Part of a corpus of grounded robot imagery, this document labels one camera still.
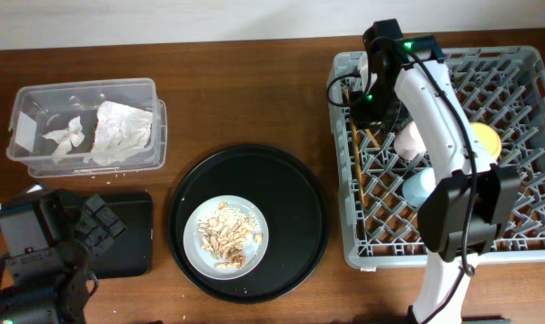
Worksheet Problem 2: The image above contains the wooden chopstick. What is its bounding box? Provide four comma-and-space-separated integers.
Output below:
364, 129, 380, 150
341, 86, 368, 208

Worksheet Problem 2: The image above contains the pink plastic cup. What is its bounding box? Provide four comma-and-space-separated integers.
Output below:
393, 121, 426, 161

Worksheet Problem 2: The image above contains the blue plastic cup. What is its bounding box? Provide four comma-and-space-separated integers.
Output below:
402, 167, 436, 209

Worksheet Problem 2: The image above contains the gold snack wrapper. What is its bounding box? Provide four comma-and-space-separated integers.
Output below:
43, 116, 85, 163

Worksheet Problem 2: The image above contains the white napkin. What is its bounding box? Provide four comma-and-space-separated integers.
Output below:
83, 101, 154, 167

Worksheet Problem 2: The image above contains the yellow plastic bowl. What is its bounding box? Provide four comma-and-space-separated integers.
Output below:
470, 122, 502, 160

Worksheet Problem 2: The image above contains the grey plate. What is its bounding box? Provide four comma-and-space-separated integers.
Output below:
183, 195, 269, 281

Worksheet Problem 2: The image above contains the food scraps pile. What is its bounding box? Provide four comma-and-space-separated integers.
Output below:
196, 201, 264, 271

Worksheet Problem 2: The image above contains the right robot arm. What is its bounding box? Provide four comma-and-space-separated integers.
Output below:
349, 19, 521, 323

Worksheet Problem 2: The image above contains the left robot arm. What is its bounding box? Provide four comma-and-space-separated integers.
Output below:
0, 190, 126, 323

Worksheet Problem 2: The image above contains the grey dishwasher rack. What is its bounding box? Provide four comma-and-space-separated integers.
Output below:
329, 46, 545, 272

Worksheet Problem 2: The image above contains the clear plastic waste bin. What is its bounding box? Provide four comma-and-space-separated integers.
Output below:
6, 78, 167, 178

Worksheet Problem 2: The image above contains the black rectangular tray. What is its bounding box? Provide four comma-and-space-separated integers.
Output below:
91, 192, 153, 279

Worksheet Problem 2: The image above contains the round black serving tray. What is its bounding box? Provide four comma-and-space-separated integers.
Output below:
167, 144, 330, 303

